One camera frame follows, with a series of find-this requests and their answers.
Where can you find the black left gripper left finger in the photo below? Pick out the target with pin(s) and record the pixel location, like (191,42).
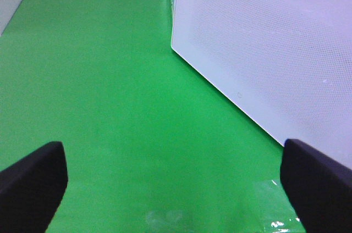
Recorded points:
(33,188)

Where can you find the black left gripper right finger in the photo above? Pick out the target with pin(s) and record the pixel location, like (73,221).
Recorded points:
(317,187)

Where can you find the clear tape patch centre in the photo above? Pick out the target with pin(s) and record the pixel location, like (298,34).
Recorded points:
(273,209)

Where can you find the white microwave door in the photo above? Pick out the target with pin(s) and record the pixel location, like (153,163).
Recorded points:
(285,63)

